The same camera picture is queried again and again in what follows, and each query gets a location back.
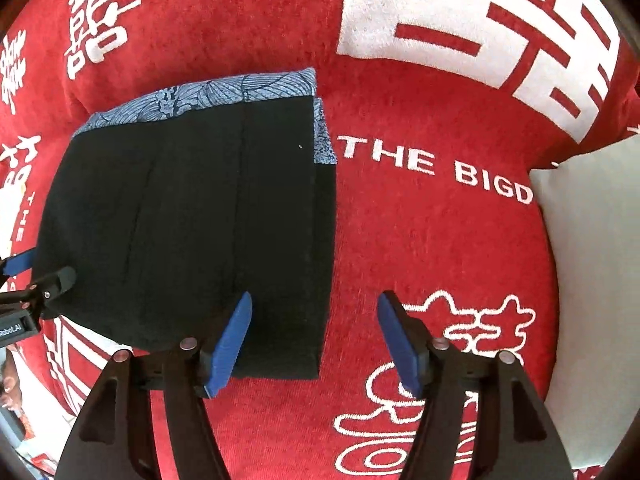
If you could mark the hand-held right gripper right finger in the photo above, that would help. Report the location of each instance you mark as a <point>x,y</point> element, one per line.
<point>400,345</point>

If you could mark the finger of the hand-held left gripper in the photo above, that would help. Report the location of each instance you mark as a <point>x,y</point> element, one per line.
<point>20,262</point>
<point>57,282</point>

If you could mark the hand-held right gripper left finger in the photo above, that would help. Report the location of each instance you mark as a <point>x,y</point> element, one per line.
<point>230,345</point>

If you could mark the black pants blue patterned waistband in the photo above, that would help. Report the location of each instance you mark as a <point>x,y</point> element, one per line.
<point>200,240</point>

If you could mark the person's left hand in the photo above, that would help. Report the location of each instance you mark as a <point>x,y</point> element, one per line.
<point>9,377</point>

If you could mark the red printed blanket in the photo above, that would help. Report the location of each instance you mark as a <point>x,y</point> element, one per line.
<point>425,240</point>

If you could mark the white pillow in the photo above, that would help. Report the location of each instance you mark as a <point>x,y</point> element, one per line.
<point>590,280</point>

